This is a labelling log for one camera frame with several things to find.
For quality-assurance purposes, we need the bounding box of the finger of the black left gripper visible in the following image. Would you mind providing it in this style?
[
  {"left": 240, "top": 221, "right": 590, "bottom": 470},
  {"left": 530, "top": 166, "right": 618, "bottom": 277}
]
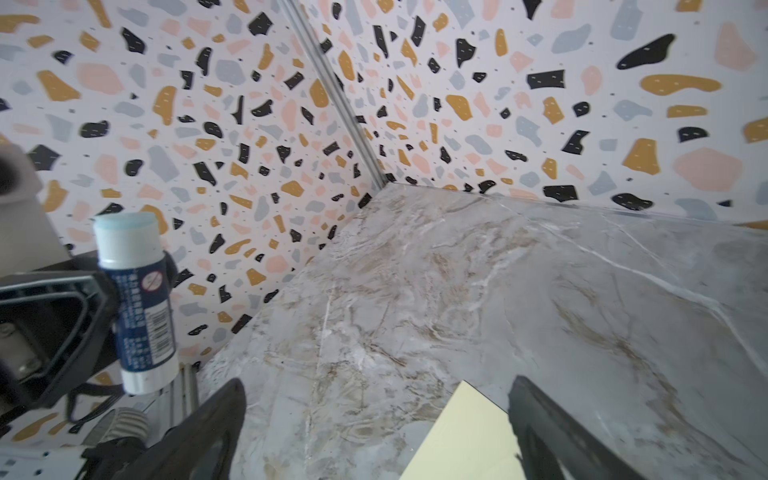
[{"left": 1, "top": 270, "right": 119, "bottom": 411}]

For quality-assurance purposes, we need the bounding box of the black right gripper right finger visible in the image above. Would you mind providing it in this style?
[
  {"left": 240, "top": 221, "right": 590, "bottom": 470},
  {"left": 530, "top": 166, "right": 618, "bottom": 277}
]
[{"left": 508, "top": 376, "right": 643, "bottom": 480}]

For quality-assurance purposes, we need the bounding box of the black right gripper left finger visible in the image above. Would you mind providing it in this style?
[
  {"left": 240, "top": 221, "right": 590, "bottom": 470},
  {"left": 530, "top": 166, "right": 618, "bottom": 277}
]
[{"left": 118, "top": 378, "right": 246, "bottom": 479}]

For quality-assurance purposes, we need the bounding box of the cream paper envelope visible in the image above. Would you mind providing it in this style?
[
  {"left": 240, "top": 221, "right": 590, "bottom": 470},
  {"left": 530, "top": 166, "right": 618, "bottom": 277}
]
[{"left": 401, "top": 381, "right": 525, "bottom": 480}]

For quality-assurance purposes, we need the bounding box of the blue white glue stick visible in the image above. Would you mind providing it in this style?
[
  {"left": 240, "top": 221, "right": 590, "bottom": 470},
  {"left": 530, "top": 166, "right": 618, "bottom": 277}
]
[{"left": 94, "top": 212, "right": 179, "bottom": 396}]

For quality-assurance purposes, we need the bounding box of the ribbed grey round object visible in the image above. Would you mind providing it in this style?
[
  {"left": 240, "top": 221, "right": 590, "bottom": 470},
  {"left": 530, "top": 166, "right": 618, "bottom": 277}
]
[{"left": 82, "top": 407, "right": 150, "bottom": 447}]

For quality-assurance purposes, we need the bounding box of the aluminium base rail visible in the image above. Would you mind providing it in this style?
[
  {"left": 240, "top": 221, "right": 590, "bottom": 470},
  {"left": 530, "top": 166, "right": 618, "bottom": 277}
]
[{"left": 141, "top": 364, "right": 200, "bottom": 443}]

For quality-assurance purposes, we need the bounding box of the aluminium corner post left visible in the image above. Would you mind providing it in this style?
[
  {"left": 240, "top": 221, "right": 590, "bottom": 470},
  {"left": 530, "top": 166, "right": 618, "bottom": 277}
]
[{"left": 280, "top": 0, "right": 387, "bottom": 191}]

